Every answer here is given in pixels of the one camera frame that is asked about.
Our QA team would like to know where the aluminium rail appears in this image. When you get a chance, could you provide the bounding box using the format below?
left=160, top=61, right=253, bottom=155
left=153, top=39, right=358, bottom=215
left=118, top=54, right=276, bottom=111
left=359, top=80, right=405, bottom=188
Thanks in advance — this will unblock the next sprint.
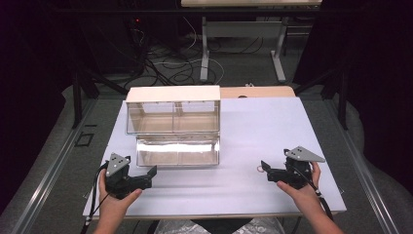
left=323, top=97, right=402, bottom=234
left=11, top=97, right=99, bottom=234

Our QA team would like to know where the white table mat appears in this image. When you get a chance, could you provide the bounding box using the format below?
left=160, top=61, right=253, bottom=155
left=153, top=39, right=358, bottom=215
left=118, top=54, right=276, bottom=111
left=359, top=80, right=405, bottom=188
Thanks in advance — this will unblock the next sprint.
left=82, top=97, right=348, bottom=218

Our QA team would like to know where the clear acrylic drawer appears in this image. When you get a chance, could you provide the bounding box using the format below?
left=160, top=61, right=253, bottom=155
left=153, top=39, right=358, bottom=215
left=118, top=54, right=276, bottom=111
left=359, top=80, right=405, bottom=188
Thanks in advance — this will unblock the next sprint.
left=135, top=135, right=221, bottom=168

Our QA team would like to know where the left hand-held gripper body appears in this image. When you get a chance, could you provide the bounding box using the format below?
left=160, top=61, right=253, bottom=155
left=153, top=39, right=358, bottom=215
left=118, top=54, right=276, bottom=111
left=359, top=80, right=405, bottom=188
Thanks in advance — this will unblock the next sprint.
left=104, top=152, right=154, bottom=200

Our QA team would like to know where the dark computer tower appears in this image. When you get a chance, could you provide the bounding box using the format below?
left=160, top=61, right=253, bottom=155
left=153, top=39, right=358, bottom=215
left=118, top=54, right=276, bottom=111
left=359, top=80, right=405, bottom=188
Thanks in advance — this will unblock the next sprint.
left=79, top=11, right=148, bottom=75

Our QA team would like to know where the black metal stand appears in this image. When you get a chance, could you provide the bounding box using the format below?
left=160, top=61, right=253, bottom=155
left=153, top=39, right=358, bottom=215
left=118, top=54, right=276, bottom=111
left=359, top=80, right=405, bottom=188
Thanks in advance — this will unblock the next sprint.
left=71, top=62, right=130, bottom=130
left=293, top=62, right=351, bottom=132

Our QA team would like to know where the person's lap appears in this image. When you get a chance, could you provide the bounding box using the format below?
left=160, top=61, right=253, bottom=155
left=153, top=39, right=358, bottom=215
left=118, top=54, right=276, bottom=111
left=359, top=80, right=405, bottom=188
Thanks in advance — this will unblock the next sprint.
left=153, top=216, right=287, bottom=234

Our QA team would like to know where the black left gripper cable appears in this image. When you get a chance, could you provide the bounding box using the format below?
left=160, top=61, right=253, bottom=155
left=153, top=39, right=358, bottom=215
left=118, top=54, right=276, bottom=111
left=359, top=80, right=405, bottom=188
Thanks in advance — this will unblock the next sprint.
left=80, top=161, right=110, bottom=234

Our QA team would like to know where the white floor cable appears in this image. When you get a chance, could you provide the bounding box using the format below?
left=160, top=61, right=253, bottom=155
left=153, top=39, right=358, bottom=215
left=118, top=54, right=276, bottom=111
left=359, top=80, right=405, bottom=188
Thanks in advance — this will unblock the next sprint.
left=151, top=15, right=226, bottom=86

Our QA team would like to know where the tangle of black floor cables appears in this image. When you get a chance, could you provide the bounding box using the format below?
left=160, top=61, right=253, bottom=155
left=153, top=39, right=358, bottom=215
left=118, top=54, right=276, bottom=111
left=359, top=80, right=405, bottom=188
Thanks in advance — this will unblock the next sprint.
left=128, top=18, right=230, bottom=90

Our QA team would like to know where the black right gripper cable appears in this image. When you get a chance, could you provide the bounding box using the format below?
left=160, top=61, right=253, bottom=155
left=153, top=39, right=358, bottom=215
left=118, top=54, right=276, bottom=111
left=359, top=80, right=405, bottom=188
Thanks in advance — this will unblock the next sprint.
left=291, top=165, right=334, bottom=222

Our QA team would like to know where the person's left hand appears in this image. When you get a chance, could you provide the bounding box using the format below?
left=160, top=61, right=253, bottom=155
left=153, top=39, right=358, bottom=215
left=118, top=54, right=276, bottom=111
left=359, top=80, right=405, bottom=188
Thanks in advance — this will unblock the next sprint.
left=97, top=169, right=143, bottom=214

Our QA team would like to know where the person's right hand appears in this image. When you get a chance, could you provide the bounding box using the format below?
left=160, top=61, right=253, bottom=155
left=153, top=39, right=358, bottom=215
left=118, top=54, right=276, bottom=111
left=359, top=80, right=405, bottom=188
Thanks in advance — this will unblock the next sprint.
left=276, top=161, right=322, bottom=213

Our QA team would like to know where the dark curtain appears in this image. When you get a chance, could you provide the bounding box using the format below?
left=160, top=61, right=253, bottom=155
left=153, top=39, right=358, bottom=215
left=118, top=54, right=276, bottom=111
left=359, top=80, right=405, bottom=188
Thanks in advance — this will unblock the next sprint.
left=292, top=0, right=413, bottom=196
left=0, top=0, right=77, bottom=213

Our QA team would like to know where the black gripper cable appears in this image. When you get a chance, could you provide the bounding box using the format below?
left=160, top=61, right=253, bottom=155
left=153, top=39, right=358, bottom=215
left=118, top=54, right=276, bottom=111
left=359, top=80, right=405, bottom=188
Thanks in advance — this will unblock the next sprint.
left=80, top=161, right=110, bottom=234
left=291, top=165, right=334, bottom=222

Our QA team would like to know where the white desk with metal legs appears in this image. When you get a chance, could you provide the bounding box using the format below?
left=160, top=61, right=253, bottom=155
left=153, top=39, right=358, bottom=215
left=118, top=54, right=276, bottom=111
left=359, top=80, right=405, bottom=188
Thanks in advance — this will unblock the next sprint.
left=180, top=0, right=323, bottom=83

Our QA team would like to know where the clear box with wooden top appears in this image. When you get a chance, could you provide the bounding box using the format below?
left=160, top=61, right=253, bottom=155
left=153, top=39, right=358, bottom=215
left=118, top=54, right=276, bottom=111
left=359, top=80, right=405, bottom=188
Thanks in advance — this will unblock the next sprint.
left=125, top=85, right=222, bottom=136

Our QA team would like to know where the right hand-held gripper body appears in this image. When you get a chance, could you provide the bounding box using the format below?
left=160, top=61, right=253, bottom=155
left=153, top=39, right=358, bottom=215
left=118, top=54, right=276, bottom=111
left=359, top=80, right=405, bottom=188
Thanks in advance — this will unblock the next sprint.
left=267, top=145, right=326, bottom=190

